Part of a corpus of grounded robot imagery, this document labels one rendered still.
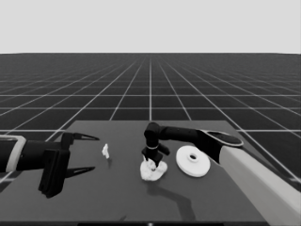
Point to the small white T-shaped piece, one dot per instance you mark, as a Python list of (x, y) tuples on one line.
[(105, 151)]

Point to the large thick white disc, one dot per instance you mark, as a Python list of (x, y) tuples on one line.
[(200, 166)]

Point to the white round carrier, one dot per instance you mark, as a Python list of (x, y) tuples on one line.
[(150, 178)]

